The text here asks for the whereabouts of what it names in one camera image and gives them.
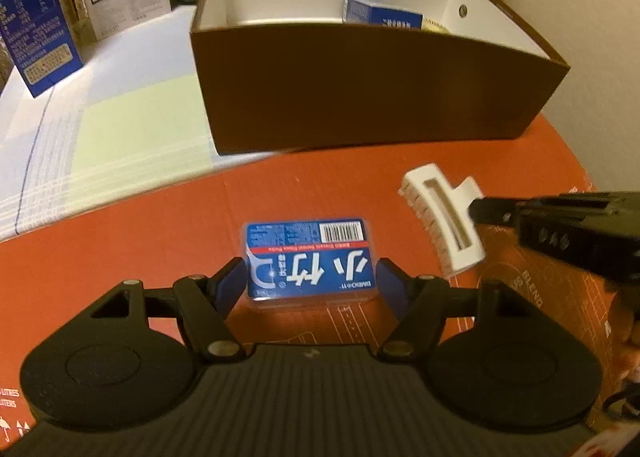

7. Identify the brown storage box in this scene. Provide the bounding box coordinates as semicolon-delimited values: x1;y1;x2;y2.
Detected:
190;0;571;156

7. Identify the pastel checked tablecloth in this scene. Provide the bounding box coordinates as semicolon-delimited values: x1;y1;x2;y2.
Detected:
0;4;281;243

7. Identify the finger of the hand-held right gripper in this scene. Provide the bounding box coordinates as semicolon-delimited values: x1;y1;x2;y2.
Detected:
470;197;523;225

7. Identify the tall blue carton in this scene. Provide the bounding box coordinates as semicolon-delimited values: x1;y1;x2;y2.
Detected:
0;0;83;98

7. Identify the blue floss pick box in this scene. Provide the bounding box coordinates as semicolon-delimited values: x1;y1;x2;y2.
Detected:
241;218;378;310

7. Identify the white hair claw clip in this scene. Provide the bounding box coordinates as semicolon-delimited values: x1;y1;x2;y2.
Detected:
398;164;487;279

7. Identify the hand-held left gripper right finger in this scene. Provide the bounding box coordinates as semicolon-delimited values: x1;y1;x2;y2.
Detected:
376;258;551;358

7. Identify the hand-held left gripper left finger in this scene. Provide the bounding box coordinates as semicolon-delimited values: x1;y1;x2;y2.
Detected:
75;258;246;363

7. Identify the blue and white medicine box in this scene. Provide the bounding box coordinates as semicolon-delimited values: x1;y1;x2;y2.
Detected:
342;0;425;30

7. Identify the red printed cardboard sheet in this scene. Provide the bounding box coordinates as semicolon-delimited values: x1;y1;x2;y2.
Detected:
0;114;640;457

